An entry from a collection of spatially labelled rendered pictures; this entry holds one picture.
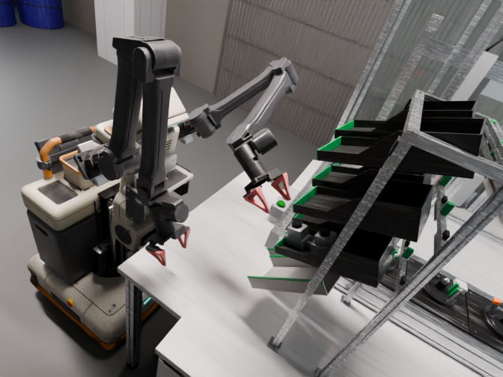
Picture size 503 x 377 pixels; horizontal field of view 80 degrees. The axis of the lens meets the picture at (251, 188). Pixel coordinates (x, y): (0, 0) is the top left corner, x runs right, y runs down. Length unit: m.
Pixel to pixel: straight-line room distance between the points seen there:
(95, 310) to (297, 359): 1.06
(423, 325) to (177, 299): 0.90
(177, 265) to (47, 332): 1.07
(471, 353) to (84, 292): 1.71
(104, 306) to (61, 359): 0.36
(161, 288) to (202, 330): 0.21
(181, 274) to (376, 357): 0.74
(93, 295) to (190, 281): 0.77
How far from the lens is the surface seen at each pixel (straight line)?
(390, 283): 1.33
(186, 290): 1.13
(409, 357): 1.34
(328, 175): 0.95
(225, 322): 1.09
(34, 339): 2.09
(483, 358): 1.46
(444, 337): 1.39
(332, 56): 4.01
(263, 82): 1.22
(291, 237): 0.87
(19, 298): 2.24
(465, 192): 2.37
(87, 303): 1.80
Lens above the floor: 1.82
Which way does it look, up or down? 37 degrees down
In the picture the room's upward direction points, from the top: 18 degrees clockwise
